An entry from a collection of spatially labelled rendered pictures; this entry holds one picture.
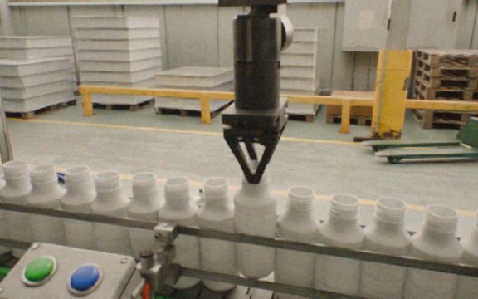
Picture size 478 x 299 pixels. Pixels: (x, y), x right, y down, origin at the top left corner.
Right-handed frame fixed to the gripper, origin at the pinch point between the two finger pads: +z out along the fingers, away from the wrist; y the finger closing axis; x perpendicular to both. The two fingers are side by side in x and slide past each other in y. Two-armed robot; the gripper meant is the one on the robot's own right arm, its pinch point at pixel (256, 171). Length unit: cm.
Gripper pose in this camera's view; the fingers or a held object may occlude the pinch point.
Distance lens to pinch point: 52.2
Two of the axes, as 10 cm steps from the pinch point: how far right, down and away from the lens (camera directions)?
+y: 2.6, -3.2, 9.1
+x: -9.7, -0.7, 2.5
